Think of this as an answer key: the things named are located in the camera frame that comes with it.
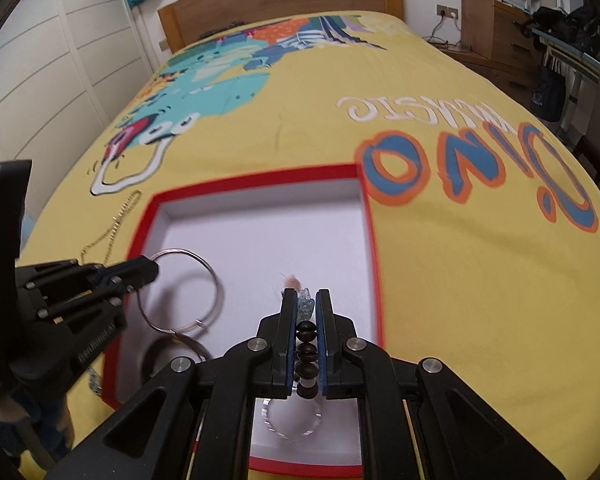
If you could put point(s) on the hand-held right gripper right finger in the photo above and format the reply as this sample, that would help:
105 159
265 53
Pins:
322 340

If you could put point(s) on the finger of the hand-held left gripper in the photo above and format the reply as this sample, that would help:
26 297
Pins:
100 300
130 270

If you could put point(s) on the wall socket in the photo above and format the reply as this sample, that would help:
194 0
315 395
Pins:
448 10

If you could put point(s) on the wooden dresser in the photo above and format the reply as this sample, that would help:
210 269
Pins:
495 35

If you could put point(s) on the yellow printed blanket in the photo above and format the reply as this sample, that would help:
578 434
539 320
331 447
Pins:
455 270

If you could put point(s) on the dark bag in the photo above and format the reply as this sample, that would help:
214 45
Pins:
570 25

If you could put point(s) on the clear bangle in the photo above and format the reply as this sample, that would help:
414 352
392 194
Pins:
290 436

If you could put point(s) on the red jewelry box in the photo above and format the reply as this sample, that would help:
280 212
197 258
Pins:
280 230

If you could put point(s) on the white wardrobe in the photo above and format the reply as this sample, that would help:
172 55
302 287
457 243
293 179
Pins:
55 60

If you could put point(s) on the bedside wall switch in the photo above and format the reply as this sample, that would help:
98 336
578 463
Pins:
164 45

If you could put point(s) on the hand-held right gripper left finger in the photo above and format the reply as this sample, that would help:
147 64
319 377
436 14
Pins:
291 340

